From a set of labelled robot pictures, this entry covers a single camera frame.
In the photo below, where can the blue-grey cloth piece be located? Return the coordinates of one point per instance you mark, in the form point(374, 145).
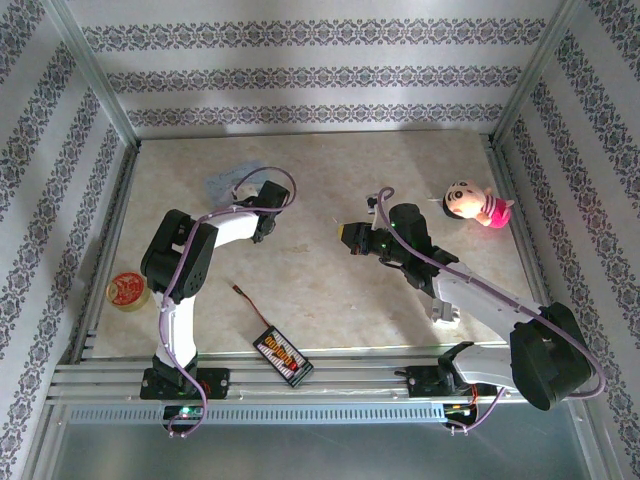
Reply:
point(222, 182)

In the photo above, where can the black power distribution board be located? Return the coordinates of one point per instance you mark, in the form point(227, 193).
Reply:
point(282, 356)

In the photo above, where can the small circuit board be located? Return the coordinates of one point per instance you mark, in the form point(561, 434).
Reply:
point(185, 412)
point(460, 410)

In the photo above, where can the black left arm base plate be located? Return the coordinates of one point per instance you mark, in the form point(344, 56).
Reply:
point(215, 380)

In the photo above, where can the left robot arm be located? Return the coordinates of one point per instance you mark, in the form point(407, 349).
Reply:
point(175, 320)

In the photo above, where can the plush doll in pink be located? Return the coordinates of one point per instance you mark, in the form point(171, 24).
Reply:
point(480, 205)

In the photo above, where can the aluminium mounting rail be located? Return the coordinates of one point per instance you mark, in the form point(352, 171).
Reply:
point(350, 380)

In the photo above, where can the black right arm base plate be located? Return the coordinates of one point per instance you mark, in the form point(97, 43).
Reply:
point(425, 382)

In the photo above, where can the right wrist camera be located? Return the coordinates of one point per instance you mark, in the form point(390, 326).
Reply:
point(371, 202)

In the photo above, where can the aluminium frame post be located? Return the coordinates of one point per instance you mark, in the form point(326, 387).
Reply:
point(90, 70)
point(540, 70)

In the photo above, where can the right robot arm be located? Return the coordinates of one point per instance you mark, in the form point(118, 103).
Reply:
point(480, 295)

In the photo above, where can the aluminium side rail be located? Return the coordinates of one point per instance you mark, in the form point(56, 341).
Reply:
point(520, 225)
point(107, 240)

